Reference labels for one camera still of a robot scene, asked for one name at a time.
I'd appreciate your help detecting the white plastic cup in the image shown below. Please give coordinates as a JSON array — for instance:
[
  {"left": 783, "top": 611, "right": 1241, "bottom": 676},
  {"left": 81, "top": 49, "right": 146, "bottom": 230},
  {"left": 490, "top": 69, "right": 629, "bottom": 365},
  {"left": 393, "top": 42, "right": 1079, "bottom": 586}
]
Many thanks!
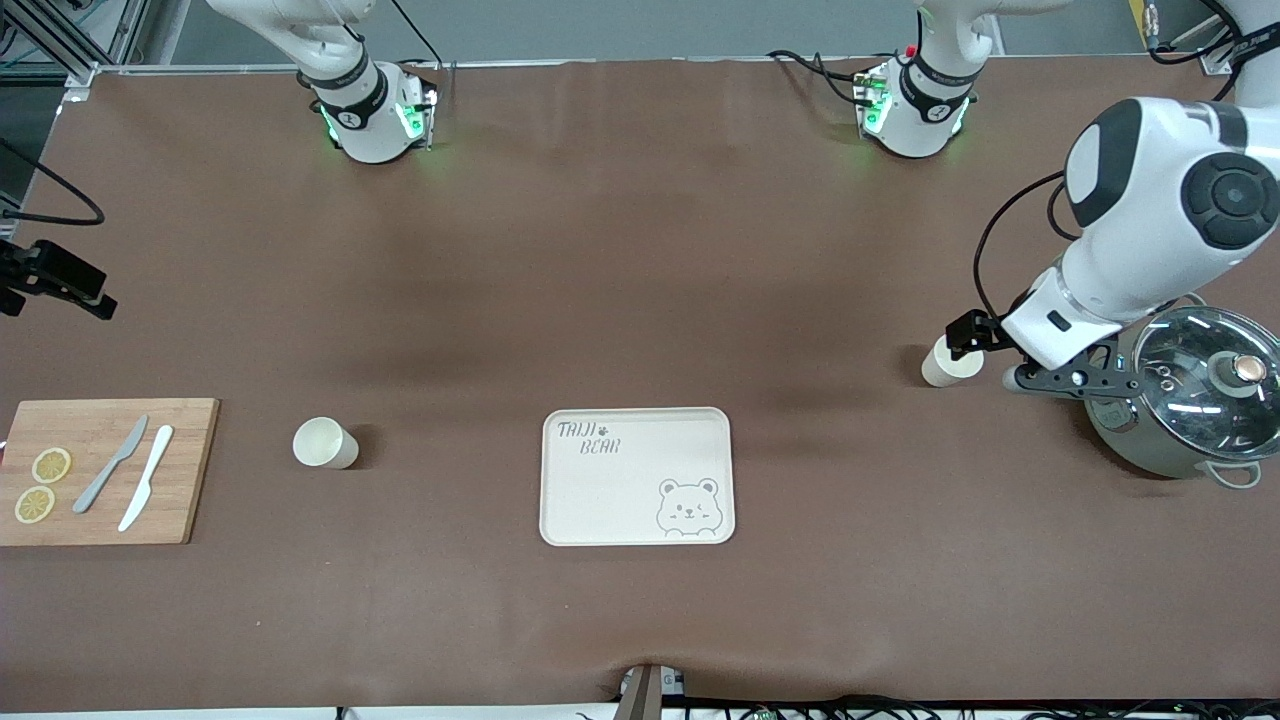
[{"left": 921, "top": 335, "right": 986, "bottom": 389}]

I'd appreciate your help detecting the cream paper cup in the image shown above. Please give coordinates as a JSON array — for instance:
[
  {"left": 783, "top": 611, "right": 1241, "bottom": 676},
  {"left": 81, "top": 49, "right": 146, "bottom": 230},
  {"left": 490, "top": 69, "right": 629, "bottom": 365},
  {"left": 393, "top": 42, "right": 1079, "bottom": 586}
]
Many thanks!
[{"left": 293, "top": 417, "right": 360, "bottom": 471}]

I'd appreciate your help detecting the white bear print tray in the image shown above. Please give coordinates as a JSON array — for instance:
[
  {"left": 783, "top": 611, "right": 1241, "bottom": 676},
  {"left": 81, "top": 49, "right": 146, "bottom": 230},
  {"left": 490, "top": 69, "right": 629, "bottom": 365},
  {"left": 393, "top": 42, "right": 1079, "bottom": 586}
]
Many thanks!
[{"left": 540, "top": 407, "right": 736, "bottom": 547}]

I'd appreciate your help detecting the grey plastic knife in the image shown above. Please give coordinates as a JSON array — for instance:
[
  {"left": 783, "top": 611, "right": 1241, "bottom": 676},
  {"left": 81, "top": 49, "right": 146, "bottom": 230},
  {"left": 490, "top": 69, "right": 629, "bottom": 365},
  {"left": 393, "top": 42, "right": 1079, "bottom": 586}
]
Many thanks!
[{"left": 72, "top": 415, "right": 150, "bottom": 515}]

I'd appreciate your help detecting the white plastic knife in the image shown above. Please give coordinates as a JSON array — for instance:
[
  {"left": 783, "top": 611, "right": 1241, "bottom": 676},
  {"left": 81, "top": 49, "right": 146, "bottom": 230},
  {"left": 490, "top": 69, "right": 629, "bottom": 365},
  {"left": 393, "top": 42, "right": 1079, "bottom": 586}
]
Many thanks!
[{"left": 118, "top": 425, "right": 175, "bottom": 533}]

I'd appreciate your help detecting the grey electric cooking pot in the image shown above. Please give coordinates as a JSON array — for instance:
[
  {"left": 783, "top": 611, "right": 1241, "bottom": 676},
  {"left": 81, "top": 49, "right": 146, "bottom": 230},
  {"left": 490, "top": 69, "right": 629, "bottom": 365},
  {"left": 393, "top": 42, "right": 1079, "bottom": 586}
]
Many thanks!
[{"left": 1085, "top": 295, "right": 1280, "bottom": 491}]

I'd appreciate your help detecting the glass pot lid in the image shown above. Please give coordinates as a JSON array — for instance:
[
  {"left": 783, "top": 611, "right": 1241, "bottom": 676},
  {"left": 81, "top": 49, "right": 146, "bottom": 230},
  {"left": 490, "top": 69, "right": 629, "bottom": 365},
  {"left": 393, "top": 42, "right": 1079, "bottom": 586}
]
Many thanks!
[{"left": 1133, "top": 307, "right": 1280, "bottom": 463}]

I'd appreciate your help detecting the wooden cutting board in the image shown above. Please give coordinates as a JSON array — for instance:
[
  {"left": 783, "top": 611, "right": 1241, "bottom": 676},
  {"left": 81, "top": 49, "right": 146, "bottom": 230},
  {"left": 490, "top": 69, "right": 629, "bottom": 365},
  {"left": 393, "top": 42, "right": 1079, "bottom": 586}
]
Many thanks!
[{"left": 0, "top": 398, "right": 221, "bottom": 547}]

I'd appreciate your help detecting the brown table mat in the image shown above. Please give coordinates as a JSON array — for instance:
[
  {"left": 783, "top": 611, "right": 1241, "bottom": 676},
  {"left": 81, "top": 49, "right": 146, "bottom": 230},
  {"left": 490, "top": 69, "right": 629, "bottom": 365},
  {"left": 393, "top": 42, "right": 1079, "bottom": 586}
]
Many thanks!
[{"left": 0, "top": 55, "right": 1280, "bottom": 713}]

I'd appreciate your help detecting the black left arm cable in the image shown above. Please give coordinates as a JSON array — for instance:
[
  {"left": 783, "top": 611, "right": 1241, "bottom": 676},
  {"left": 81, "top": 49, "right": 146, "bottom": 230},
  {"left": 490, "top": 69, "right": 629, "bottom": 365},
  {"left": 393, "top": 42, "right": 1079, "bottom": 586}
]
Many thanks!
[{"left": 975, "top": 0, "right": 1241, "bottom": 331}]

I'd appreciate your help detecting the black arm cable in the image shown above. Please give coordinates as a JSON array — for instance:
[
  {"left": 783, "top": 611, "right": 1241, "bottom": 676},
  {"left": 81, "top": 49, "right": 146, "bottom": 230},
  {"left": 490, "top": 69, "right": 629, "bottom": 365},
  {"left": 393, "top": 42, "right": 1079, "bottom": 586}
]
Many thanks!
[
  {"left": 0, "top": 135, "right": 107, "bottom": 227},
  {"left": 975, "top": 0, "right": 1241, "bottom": 331}
]

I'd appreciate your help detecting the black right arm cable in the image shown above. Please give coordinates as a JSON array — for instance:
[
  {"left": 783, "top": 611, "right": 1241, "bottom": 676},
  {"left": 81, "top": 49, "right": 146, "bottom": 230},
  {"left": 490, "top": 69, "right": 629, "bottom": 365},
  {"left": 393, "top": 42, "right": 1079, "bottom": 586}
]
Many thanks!
[{"left": 0, "top": 135, "right": 107, "bottom": 227}]

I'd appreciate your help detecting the black base cable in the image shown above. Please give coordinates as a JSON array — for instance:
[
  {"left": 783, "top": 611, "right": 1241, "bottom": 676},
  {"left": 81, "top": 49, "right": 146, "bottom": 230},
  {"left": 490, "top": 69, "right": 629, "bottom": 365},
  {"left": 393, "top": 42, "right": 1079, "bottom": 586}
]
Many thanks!
[{"left": 768, "top": 48, "right": 871, "bottom": 106}]

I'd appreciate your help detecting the thin black cable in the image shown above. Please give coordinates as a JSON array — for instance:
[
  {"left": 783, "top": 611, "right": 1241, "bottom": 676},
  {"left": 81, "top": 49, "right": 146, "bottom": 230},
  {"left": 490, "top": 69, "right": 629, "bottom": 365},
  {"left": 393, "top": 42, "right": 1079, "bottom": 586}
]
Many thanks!
[{"left": 390, "top": 0, "right": 446, "bottom": 71}]

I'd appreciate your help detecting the grey metal bracket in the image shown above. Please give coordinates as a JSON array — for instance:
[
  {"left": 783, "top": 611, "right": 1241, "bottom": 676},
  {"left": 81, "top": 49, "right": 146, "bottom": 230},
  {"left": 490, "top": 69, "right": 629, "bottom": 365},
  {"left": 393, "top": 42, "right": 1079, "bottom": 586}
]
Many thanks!
[{"left": 618, "top": 663, "right": 687, "bottom": 720}]

